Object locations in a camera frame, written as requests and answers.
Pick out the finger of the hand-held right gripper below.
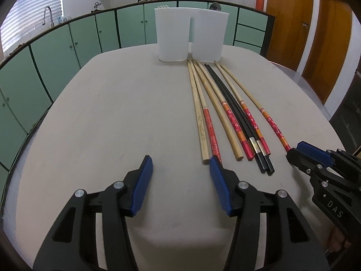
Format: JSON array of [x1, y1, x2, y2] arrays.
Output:
[[297, 140, 343, 168], [286, 147, 325, 181]]

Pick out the red floral chopstick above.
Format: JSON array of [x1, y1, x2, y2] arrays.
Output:
[[215, 62, 271, 156], [214, 61, 292, 151], [199, 61, 254, 161]]

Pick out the white plastic utensil holder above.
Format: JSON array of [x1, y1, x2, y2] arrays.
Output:
[[154, 6, 229, 63]]

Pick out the plain bamboo chopstick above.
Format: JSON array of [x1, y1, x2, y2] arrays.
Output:
[[187, 60, 211, 164], [196, 61, 244, 161]]

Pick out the person's right hand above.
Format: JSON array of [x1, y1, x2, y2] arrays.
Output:
[[324, 221, 353, 260]]

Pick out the wooden door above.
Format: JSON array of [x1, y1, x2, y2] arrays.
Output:
[[302, 0, 354, 103], [265, 0, 315, 72]]

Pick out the red printed handle chopstick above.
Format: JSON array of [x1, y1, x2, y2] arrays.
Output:
[[192, 60, 223, 165]]

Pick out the chrome kitchen faucet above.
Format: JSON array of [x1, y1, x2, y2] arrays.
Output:
[[42, 6, 55, 27]]

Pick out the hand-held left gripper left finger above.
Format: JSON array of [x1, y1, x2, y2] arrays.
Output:
[[33, 155, 154, 271]]

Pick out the black chopstick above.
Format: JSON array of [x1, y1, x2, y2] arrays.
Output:
[[207, 64, 276, 175], [204, 64, 268, 173]]

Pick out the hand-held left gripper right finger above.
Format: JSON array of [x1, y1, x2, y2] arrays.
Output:
[[209, 155, 330, 271]]

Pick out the green kitchen base cabinets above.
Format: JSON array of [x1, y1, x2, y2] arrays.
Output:
[[0, 1, 275, 192]]

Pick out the window blinds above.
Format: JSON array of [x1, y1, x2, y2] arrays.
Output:
[[0, 0, 64, 53]]

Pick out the dark appliance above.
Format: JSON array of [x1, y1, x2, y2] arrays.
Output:
[[329, 70, 361, 153]]

